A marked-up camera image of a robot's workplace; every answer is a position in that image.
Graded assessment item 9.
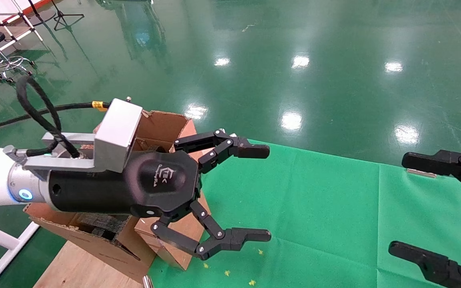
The black round stand base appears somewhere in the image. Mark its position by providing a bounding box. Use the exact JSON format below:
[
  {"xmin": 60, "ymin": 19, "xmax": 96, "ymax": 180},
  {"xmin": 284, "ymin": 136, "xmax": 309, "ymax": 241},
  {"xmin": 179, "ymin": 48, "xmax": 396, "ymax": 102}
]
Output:
[{"xmin": 24, "ymin": 0, "xmax": 57, "ymax": 25}]

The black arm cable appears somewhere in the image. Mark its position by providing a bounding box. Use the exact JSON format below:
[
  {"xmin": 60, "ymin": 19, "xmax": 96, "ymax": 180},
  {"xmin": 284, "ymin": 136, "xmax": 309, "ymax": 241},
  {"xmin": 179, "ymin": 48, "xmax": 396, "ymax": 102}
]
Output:
[{"xmin": 0, "ymin": 75, "xmax": 111, "ymax": 158}]

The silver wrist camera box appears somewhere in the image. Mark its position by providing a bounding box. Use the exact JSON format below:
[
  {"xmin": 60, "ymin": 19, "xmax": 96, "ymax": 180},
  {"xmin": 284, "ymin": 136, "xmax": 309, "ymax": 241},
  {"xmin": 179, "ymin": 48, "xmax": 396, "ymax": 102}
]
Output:
[{"xmin": 22, "ymin": 97, "xmax": 143, "ymax": 173}]

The white tube rack frame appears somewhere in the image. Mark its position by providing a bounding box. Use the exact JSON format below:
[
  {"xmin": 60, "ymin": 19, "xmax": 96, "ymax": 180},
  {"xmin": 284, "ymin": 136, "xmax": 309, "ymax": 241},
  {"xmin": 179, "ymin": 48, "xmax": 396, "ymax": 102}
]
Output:
[{"xmin": 0, "ymin": 0, "xmax": 44, "ymax": 82}]

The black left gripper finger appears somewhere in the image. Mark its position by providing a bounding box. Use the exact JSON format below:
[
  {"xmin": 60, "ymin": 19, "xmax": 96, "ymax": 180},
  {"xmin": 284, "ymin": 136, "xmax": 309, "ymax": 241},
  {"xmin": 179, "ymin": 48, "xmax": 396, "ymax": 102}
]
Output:
[
  {"xmin": 151, "ymin": 200, "xmax": 272, "ymax": 261},
  {"xmin": 173, "ymin": 129, "xmax": 270, "ymax": 174}
]

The large open cardboard carton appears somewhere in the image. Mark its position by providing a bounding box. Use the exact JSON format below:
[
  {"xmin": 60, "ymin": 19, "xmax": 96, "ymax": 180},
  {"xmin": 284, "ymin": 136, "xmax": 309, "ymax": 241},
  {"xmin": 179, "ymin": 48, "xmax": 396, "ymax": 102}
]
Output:
[{"xmin": 23, "ymin": 110, "xmax": 207, "ymax": 284}]

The black tripod stand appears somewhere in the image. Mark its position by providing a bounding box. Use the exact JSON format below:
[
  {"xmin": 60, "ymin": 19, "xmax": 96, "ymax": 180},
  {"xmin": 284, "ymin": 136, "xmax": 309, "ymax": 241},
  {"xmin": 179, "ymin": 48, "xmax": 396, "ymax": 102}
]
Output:
[{"xmin": 50, "ymin": 0, "xmax": 85, "ymax": 32}]

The green table cloth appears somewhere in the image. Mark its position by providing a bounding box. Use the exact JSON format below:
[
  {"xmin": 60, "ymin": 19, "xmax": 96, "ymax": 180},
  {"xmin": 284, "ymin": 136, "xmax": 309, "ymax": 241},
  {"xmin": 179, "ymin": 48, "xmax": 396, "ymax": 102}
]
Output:
[{"xmin": 148, "ymin": 138, "xmax": 461, "ymax": 288}]

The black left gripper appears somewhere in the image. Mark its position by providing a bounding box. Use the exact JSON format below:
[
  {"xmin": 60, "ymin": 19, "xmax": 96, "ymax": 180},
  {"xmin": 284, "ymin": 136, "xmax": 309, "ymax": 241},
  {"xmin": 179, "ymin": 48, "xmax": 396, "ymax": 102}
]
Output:
[{"xmin": 48, "ymin": 150, "xmax": 203, "ymax": 220}]

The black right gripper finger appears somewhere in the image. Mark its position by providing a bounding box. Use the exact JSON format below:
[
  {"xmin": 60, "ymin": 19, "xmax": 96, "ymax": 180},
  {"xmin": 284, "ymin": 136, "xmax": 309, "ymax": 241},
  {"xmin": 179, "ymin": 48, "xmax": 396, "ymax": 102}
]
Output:
[
  {"xmin": 401, "ymin": 149, "xmax": 461, "ymax": 202},
  {"xmin": 389, "ymin": 240, "xmax": 461, "ymax": 288}
]

